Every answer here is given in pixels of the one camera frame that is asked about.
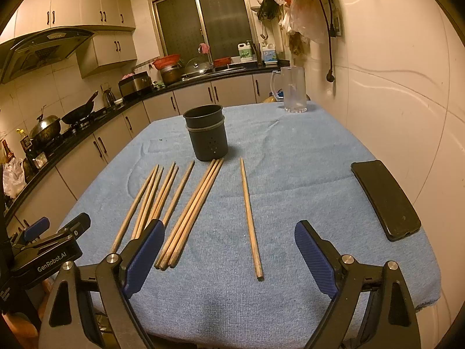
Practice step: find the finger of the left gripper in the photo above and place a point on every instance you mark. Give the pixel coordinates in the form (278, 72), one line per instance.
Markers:
(34, 231)
(77, 227)

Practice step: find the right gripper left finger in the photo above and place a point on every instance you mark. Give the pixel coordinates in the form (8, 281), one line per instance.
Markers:
(120, 276)

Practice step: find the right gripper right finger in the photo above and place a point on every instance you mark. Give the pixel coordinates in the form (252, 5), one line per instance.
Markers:
(338, 276)

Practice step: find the black kitchen countertop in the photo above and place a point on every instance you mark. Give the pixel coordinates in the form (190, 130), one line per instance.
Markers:
(86, 151)

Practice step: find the white plastic bag on counter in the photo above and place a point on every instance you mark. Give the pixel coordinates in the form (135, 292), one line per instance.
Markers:
(13, 178)

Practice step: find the black smartphone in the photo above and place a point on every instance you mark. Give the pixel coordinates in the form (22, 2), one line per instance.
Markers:
(394, 210)

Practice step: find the steel pot with lid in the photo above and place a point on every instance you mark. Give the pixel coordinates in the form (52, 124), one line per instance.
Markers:
(45, 130)

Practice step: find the blue towel table cloth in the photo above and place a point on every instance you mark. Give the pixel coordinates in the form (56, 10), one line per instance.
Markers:
(298, 167)

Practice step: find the wooden chopstick bundle middle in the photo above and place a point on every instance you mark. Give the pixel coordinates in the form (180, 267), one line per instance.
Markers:
(189, 214)

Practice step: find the black wok pan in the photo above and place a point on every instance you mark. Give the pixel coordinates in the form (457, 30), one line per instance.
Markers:
(80, 112)

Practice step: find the electric kettle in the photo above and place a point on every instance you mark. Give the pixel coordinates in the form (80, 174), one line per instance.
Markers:
(109, 99)

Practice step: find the silver black rice cooker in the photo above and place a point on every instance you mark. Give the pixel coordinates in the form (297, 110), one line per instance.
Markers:
(135, 84)

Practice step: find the dark grey utensil holder cup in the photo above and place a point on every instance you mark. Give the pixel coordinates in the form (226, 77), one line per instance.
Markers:
(207, 131)

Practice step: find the black range hood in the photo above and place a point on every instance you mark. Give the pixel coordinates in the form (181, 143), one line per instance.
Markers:
(32, 52)

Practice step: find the dark cooking pot under basin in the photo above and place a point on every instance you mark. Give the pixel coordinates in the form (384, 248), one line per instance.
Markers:
(172, 74)

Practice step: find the red plastic basin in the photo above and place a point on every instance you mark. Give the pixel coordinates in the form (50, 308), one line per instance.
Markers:
(163, 62)

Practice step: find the clear glass pitcher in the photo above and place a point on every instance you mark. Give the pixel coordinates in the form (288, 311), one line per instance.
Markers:
(293, 86)

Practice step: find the glass pot lid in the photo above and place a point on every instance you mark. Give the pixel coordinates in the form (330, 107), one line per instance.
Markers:
(197, 66)

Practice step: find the small red bowl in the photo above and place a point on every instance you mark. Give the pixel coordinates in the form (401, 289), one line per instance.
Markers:
(222, 62)

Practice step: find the white detergent jug blue label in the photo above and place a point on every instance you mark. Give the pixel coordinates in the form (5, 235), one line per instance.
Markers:
(269, 54)

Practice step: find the white detergent jug green label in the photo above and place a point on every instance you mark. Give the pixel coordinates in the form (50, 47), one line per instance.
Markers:
(245, 51)

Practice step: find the dark sliding window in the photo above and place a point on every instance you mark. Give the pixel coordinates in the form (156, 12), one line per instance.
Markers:
(213, 29)

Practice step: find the hanging plastic bags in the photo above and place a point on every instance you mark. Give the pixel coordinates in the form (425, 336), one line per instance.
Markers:
(300, 22)

